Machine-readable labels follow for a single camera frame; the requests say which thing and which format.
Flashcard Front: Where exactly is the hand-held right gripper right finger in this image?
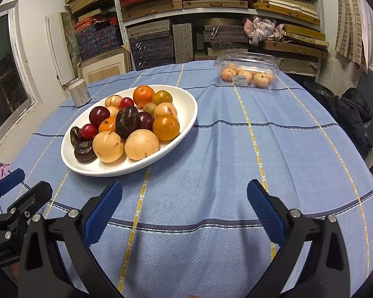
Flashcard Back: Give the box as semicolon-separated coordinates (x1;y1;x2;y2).
245;179;352;298

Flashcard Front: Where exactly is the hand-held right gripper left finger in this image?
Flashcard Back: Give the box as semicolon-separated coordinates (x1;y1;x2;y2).
17;179;125;298

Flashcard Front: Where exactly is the dark brown water chestnut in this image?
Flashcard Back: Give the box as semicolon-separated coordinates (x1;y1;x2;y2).
115;106;140;139
74;141;97;163
70;127;84;146

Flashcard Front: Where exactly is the white oval plate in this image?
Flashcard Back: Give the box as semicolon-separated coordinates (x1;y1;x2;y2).
60;84;198;177

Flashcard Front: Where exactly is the stack of tan flat cases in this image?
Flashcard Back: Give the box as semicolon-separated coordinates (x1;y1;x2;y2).
120;0;325;27

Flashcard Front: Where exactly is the stack of dark grey boxes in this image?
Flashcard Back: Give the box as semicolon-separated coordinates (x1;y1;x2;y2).
126;20;176;70

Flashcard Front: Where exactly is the blue checked tablecloth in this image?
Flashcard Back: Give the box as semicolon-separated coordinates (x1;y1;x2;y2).
4;60;373;298

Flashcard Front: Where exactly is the stack of yellow flat boxes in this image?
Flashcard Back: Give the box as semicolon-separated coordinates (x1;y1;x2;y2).
263;23;328;73

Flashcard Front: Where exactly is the beige checked curtain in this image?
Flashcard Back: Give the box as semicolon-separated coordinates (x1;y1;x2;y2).
334;0;373;73

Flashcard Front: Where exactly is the green-yellow mandarin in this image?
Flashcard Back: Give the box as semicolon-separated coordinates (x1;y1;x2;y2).
152;90;174;106

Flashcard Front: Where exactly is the stack of blue patterned boxes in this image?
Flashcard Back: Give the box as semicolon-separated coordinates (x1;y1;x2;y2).
75;17;124;61

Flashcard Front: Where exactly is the sliding glass window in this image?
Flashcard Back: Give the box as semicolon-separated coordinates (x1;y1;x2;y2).
0;1;41;149

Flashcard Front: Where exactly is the black bag on chair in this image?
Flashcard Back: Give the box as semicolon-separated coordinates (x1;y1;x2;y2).
320;87;373;159

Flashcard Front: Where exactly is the smooth yellow-orange mandarin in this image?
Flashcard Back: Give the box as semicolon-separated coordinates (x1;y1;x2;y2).
152;114;180;142

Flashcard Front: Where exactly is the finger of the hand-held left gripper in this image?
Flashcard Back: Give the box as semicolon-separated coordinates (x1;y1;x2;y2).
7;181;53;224
0;168;26;206

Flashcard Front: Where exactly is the pink plastic bag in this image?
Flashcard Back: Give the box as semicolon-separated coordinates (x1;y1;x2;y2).
243;15;285;45

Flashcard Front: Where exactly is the orange mandarin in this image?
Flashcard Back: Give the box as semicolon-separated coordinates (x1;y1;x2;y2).
133;86;156;107
98;117;116;133

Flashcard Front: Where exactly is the black round pan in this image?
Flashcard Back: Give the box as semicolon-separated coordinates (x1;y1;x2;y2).
304;81;332;97

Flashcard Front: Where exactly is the clear plastic clamshell box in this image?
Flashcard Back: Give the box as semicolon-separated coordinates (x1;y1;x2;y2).
213;53;280;90

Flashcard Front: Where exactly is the white metal shelf rack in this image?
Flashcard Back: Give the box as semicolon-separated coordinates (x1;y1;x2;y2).
111;0;327;75

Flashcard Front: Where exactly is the white drink can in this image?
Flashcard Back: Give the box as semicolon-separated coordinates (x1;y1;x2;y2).
65;77;92;108

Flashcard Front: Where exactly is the white leaning board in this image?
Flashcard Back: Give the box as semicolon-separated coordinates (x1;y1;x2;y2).
46;14;70;86

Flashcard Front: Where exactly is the marbled grey panel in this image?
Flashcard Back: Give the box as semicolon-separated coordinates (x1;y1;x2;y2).
60;12;83;69

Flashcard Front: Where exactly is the stack of dark brown boxes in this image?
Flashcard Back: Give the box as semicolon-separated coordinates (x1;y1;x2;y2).
203;25;252;58

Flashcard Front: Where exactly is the framed picture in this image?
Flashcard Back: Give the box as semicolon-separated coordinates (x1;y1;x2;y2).
78;50;133;84

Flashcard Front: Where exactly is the upright grey patterned box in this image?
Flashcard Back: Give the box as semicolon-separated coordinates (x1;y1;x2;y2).
173;23;195;63

